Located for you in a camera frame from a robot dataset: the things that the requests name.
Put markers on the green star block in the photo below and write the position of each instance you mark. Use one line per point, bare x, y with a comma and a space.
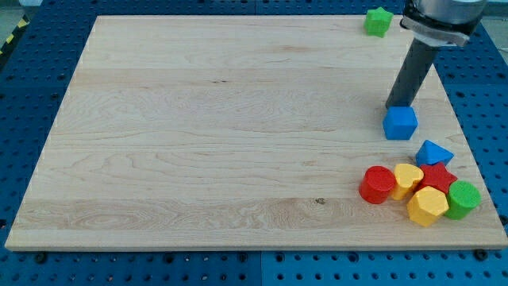
377, 22

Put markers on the blue cube block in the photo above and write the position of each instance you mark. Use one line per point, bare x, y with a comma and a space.
400, 122

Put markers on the blue triangle block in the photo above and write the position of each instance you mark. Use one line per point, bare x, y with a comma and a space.
431, 153

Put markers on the green cylinder block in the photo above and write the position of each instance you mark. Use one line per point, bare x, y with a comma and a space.
462, 197

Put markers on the red cylinder block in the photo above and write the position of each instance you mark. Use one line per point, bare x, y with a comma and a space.
377, 184

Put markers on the yellow heart block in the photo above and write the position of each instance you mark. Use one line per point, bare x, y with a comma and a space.
407, 177

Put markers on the yellow hexagon block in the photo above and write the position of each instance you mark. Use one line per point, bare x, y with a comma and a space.
427, 206

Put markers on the red star block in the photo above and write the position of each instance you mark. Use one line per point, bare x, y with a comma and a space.
436, 176

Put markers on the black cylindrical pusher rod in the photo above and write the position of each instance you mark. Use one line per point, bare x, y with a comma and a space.
415, 67

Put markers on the light wooden board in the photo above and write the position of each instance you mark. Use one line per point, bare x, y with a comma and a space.
180, 133

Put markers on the yellow black hazard tape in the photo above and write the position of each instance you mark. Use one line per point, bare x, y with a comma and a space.
14, 37

